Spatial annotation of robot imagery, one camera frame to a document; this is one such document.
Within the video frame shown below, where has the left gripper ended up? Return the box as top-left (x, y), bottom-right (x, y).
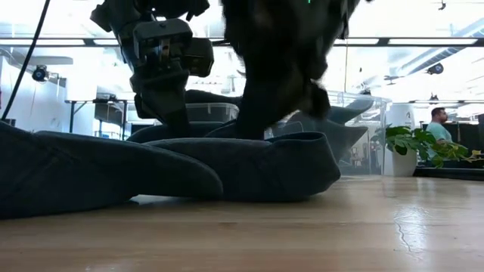
top-left (119, 17), bottom-right (194, 137)

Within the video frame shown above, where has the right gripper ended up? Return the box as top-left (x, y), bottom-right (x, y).
top-left (222, 0), bottom-right (360, 140)

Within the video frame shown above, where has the dark blue cap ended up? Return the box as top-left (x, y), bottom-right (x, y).
top-left (126, 119), bottom-right (342, 203)

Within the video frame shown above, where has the dark olive cap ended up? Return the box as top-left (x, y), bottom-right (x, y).
top-left (287, 111), bottom-right (370, 164)

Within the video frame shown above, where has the blue denim cap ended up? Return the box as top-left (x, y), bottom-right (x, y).
top-left (0, 120), bottom-right (225, 221)

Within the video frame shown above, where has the clear plastic bin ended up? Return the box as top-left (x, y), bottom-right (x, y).
top-left (266, 90), bottom-right (393, 178)
top-left (185, 101), bottom-right (240, 125)

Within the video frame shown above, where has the black-legged background table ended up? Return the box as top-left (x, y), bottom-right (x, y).
top-left (64, 97), bottom-right (132, 141)

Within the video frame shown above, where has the black ceiling spotlight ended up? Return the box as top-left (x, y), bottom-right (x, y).
top-left (426, 62), bottom-right (445, 76)
top-left (31, 64), bottom-right (51, 83)

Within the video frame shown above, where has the white column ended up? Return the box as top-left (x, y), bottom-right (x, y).
top-left (385, 104), bottom-right (417, 129)

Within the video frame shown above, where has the potted green plant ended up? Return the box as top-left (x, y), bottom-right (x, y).
top-left (371, 124), bottom-right (484, 178)

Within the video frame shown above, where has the person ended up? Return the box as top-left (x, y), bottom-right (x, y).
top-left (425, 107), bottom-right (458, 168)

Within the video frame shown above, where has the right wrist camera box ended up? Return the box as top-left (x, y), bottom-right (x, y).
top-left (302, 81), bottom-right (331, 119)

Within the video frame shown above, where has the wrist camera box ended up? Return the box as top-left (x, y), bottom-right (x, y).
top-left (302, 81), bottom-right (331, 119)
top-left (185, 37), bottom-right (215, 79)

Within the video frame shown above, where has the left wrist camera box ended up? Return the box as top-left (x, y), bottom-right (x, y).
top-left (185, 37), bottom-right (215, 79)

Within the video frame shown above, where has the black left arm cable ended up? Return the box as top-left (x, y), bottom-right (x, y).
top-left (0, 0), bottom-right (52, 122)

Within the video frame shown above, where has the black aluminium frame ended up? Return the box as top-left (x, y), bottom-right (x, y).
top-left (413, 165), bottom-right (484, 182)

